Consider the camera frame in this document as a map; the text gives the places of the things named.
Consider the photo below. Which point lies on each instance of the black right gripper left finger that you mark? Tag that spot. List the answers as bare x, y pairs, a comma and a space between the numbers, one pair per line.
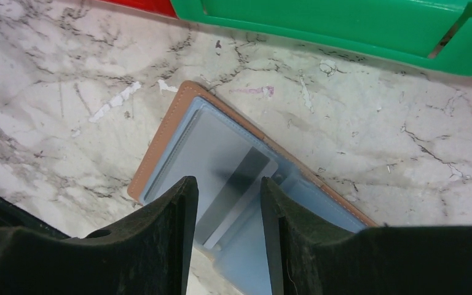
146, 252

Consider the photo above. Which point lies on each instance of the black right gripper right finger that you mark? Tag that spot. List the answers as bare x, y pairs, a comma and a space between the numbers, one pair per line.
308, 255

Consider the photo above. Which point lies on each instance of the tan leather card holder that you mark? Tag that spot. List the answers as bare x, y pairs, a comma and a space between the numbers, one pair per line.
200, 133

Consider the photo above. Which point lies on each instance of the left red plastic bin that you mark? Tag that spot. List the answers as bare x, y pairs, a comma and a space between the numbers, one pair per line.
159, 7

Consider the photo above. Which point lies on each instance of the green plastic bin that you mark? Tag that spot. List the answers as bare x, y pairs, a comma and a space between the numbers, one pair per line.
433, 35

